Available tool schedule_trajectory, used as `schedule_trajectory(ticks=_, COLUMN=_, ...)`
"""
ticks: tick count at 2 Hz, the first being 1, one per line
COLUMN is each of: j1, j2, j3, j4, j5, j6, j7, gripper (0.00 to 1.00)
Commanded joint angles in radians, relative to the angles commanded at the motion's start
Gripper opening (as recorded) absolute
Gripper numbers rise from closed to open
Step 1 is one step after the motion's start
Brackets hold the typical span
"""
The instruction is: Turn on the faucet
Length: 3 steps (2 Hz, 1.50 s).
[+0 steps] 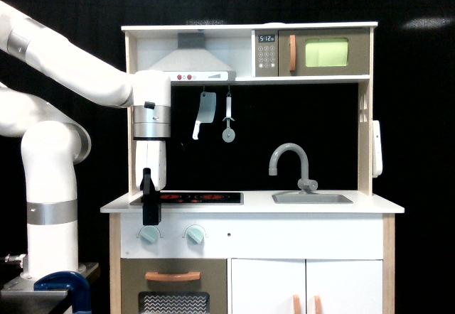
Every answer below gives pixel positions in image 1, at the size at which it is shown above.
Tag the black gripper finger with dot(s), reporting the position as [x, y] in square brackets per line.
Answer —
[151, 206]

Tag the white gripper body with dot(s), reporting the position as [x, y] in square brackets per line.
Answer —
[152, 155]

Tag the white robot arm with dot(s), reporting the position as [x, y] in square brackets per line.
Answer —
[52, 143]

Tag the grey toy faucet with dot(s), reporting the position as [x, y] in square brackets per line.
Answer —
[305, 183]

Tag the left mint stove knob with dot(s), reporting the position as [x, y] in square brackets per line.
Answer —
[149, 235]

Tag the mint stove knob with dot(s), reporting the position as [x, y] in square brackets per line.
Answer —
[149, 235]
[195, 234]

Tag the right mint stove knob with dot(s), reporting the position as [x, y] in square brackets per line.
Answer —
[195, 234]

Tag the black toy stovetop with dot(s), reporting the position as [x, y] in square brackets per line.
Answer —
[201, 198]

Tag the toy cleaver knife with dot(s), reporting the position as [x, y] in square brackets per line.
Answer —
[206, 111]

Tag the toy pizza cutter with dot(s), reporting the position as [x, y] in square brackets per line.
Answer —
[228, 134]

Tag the grey toy range hood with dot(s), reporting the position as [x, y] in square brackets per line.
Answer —
[192, 62]

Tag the toy oven door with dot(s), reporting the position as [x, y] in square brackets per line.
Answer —
[213, 280]

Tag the blue clamp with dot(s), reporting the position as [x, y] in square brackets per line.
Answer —
[71, 281]

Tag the white wooden toy kitchen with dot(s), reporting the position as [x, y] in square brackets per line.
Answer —
[260, 228]

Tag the left white cabinet door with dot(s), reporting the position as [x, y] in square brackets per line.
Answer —
[267, 285]

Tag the white cabinet door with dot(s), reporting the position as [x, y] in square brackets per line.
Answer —
[267, 285]
[344, 286]

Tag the grey toy sink basin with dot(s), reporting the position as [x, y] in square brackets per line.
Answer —
[313, 198]

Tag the toy microwave with green window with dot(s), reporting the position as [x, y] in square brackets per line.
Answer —
[321, 51]

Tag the right white cabinet door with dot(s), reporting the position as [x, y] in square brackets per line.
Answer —
[344, 286]

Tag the white side-mounted phone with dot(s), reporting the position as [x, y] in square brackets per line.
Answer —
[377, 150]

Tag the orange oven handle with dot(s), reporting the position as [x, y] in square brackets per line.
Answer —
[156, 276]

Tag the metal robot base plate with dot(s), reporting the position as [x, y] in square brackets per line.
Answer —
[26, 285]

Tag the left orange cabinet handle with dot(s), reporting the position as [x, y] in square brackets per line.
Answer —
[296, 304]

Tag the orange cabinet handle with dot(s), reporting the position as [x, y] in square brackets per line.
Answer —
[317, 305]
[296, 304]

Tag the orange microwave handle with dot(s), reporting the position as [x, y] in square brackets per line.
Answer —
[292, 46]

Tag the right orange cabinet handle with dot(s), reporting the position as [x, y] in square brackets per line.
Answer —
[317, 305]

